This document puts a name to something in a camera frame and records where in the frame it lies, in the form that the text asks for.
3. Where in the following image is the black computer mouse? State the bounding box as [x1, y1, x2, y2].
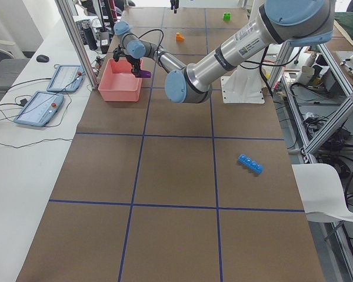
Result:
[36, 55, 49, 63]

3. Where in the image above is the pink plastic box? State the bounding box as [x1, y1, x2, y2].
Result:
[98, 58, 142, 102]

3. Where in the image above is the green block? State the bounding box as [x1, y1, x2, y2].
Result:
[222, 12, 231, 21]

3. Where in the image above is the orange block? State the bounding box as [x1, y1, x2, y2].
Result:
[175, 32, 185, 42]

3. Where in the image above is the black water bottle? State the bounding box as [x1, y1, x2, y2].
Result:
[82, 21, 98, 51]

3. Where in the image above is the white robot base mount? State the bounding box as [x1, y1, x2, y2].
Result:
[220, 66, 265, 104]

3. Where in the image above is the purple block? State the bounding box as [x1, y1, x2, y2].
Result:
[137, 70, 151, 78]

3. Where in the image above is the blue teach pendant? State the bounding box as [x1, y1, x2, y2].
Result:
[46, 65, 85, 92]
[14, 91, 64, 127]

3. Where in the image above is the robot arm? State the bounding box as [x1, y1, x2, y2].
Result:
[114, 1, 335, 103]

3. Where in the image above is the long blue studded block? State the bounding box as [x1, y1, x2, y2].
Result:
[238, 154, 264, 174]

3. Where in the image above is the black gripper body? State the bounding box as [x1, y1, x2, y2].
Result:
[112, 45, 141, 69]

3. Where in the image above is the far blue teach pendant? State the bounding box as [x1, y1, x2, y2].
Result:
[46, 65, 85, 92]

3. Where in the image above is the near blue teach pendant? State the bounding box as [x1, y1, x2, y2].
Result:
[14, 91, 64, 127]

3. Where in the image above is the aluminium frame rack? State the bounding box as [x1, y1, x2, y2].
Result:
[274, 37, 353, 281]

